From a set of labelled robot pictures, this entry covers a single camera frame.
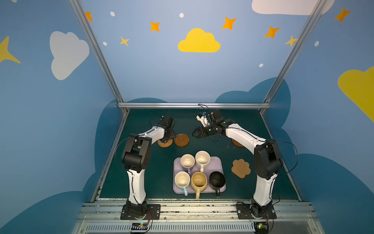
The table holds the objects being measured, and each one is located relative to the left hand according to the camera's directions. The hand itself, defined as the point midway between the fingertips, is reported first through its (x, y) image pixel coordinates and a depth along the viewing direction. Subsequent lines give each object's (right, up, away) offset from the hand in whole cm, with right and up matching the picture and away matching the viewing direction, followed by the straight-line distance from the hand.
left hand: (169, 135), depth 103 cm
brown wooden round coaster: (+9, -3, 0) cm, 9 cm away
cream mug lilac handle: (+13, -15, -13) cm, 24 cm away
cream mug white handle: (+23, -14, -11) cm, 29 cm away
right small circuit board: (+51, -45, -30) cm, 75 cm away
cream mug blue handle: (+10, -25, -20) cm, 33 cm away
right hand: (+20, +3, -12) cm, 23 cm away
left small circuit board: (-11, -44, -30) cm, 55 cm away
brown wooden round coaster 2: (+35, -1, -40) cm, 53 cm away
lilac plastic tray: (+31, -18, -13) cm, 38 cm away
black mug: (+31, -25, -19) cm, 44 cm away
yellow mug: (+20, -26, -19) cm, 38 cm away
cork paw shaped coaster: (+46, -19, -15) cm, 52 cm away
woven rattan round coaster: (-3, -7, -2) cm, 8 cm away
